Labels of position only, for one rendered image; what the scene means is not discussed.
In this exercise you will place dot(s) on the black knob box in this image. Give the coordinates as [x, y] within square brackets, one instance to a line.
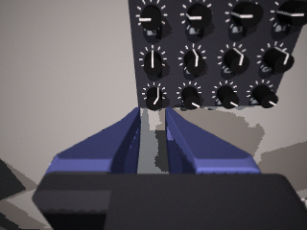
[195, 56]

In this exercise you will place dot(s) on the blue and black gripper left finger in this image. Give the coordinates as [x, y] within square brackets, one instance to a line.
[106, 150]

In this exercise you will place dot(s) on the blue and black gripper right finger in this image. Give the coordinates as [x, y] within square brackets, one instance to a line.
[202, 151]

